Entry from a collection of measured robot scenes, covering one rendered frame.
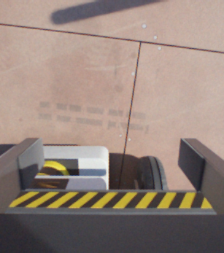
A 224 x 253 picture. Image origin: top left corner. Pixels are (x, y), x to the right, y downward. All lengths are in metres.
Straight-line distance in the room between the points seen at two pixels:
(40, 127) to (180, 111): 0.40
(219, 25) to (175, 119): 0.26
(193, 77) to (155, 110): 0.13
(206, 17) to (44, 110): 0.48
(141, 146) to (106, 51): 0.28
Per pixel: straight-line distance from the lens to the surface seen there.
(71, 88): 0.52
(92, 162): 0.42
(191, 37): 0.55
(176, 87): 0.54
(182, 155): 0.17
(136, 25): 0.52
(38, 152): 0.16
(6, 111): 0.60
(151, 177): 0.43
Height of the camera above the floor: 0.51
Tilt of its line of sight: 74 degrees down
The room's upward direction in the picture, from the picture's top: 179 degrees counter-clockwise
